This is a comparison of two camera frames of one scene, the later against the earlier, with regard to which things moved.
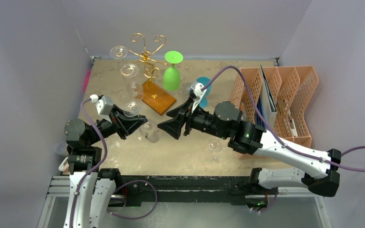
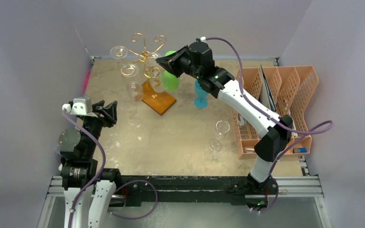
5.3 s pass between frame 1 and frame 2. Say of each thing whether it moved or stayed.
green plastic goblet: stayed
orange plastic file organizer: stayed
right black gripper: moved
